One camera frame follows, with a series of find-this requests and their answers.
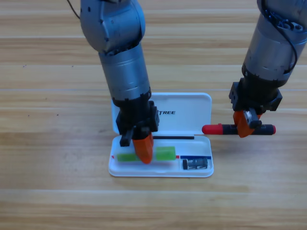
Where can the white Unitree pencil case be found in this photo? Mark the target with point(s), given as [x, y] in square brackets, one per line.
[189, 119]

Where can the red and black marker pen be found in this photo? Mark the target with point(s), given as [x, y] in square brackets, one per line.
[213, 129]

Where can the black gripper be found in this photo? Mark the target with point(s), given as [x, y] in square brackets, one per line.
[256, 97]
[136, 117]

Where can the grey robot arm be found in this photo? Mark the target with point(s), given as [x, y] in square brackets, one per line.
[271, 48]
[120, 48]

